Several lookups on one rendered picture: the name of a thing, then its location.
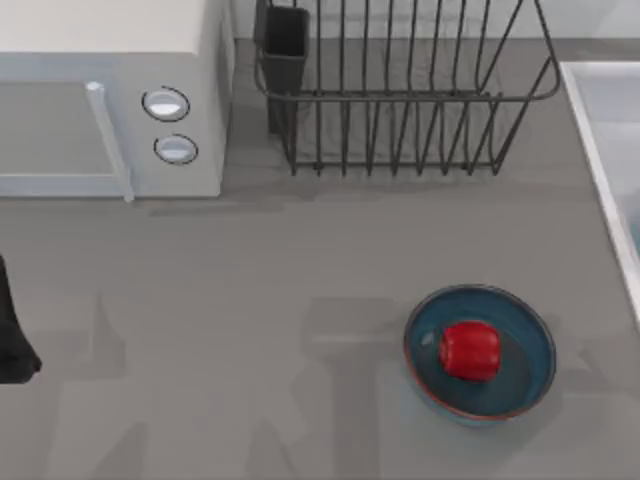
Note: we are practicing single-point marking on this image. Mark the blue bowl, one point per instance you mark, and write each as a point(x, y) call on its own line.
point(520, 395)

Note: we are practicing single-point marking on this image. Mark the small microwave knob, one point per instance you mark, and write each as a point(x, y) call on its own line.
point(175, 148)

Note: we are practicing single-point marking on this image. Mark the dark cutlery holder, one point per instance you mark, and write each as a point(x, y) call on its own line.
point(283, 55)

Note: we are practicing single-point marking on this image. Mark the red bell pepper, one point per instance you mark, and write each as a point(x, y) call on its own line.
point(470, 351)

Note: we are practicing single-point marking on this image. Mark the microwave door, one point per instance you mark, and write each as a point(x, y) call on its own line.
point(45, 130)

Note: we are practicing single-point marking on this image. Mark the large microwave knob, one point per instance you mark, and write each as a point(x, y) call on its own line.
point(165, 103)

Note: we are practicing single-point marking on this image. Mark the white sink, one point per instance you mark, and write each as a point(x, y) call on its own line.
point(607, 165)

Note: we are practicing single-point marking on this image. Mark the pale microwave oven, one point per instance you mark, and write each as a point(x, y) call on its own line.
point(200, 30)

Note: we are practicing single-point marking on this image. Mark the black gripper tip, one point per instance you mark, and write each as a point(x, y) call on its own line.
point(11, 340)

